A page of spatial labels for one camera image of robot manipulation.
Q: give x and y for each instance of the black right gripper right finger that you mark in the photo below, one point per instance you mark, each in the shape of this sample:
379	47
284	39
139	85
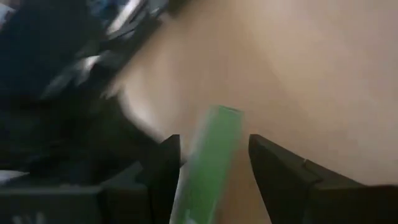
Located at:
289	186

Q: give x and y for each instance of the green box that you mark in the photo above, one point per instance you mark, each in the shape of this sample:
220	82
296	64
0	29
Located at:
211	165

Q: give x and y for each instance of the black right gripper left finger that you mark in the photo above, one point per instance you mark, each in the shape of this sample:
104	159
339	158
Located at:
169	174

